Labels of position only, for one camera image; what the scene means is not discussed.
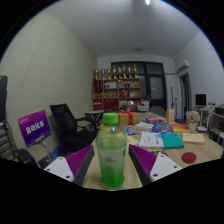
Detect pink flowers in white pot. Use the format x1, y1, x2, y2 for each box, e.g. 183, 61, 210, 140
187, 110, 201, 134

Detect green drink bottle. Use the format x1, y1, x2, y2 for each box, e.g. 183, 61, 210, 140
95, 112, 128, 191

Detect white air conditioner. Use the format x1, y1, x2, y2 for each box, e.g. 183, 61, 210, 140
175, 59, 190, 72

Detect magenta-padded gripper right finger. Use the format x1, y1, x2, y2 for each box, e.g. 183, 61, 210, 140
128, 143, 184, 186

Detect teal notebook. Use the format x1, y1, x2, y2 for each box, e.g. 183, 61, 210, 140
160, 132, 185, 150

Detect white paper document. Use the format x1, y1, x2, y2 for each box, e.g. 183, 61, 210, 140
138, 131, 165, 149

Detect black office chair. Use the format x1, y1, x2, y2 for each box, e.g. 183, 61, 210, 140
49, 103, 99, 156

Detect standing orange card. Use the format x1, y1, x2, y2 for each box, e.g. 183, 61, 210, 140
165, 108, 176, 126

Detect orange book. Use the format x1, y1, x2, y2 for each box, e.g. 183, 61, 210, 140
171, 123, 190, 133

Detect blue book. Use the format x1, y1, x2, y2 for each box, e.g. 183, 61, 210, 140
151, 123, 174, 134

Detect dark glass door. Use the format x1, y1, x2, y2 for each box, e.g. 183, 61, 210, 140
110, 61, 168, 113

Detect yellow paper envelope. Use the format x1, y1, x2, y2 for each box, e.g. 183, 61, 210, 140
182, 132, 206, 145

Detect small white side table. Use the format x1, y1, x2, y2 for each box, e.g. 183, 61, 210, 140
84, 110, 105, 129

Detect purple sign board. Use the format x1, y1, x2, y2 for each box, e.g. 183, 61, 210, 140
17, 109, 52, 148

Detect colourful blue booklet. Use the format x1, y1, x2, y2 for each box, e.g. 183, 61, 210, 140
121, 125, 139, 136

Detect black computer monitor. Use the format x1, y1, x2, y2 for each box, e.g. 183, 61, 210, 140
195, 93, 208, 107

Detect wooden shelf unit with trophies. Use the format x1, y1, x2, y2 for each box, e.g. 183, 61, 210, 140
92, 64, 142, 113

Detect wooden side desk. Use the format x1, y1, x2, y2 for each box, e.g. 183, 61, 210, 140
199, 111, 224, 141

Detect black tripod stand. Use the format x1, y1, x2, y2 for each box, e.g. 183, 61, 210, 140
169, 87, 178, 118

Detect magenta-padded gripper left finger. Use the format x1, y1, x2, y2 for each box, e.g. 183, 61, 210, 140
43, 144, 95, 187

